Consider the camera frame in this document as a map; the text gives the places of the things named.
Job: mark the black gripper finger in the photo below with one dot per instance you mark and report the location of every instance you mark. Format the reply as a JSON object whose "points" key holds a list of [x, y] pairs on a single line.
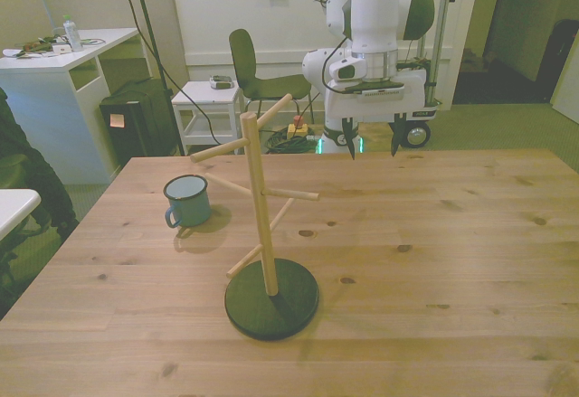
{"points": [[397, 132], [349, 137]]}

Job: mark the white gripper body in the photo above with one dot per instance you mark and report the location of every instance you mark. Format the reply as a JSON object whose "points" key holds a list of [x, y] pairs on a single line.
{"points": [[375, 107]]}

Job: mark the blue enamel mug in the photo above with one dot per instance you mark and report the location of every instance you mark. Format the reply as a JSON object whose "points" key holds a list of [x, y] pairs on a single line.
{"points": [[194, 211]]}

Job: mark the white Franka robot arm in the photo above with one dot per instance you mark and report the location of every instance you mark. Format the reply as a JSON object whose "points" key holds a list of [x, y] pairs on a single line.
{"points": [[375, 8]]}

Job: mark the wooden mug tree black base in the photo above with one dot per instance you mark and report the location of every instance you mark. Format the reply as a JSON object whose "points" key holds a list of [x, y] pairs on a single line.
{"points": [[260, 189]]}

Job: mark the white wheeled cart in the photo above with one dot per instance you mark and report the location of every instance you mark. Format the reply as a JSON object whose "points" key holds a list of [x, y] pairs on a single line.
{"points": [[418, 137]]}

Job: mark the yellow emergency stop button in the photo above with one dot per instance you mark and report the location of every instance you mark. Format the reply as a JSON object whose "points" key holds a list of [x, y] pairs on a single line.
{"points": [[297, 128]]}

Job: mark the dark green chair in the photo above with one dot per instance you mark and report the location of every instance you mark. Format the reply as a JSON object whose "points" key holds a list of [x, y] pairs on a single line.
{"points": [[244, 58]]}

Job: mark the small grey device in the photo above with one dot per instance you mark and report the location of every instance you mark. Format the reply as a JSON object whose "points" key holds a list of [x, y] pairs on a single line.
{"points": [[221, 82]]}

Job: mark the small white side table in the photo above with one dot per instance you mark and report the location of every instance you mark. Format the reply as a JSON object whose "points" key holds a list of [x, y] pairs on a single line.
{"points": [[203, 94]]}

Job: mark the black case with orange note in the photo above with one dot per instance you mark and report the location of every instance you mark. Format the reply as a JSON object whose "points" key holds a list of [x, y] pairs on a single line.
{"points": [[135, 139]]}

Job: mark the clear plastic bottle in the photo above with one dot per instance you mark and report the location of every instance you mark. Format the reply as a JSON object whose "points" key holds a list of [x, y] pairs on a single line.
{"points": [[73, 35]]}

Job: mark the small white box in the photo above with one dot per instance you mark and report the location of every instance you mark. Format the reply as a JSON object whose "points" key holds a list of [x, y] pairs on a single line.
{"points": [[62, 48]]}

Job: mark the white desk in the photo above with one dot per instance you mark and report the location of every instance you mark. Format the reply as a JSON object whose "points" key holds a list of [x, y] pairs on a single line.
{"points": [[40, 94]]}

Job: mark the person in dark clothing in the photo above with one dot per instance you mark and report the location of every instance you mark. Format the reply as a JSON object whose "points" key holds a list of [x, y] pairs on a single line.
{"points": [[36, 180]]}

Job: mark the white rounded table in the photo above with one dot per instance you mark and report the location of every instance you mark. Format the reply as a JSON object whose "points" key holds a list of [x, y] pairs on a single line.
{"points": [[16, 205]]}

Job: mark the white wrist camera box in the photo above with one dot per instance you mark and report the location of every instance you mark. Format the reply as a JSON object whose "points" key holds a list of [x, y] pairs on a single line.
{"points": [[346, 70]]}

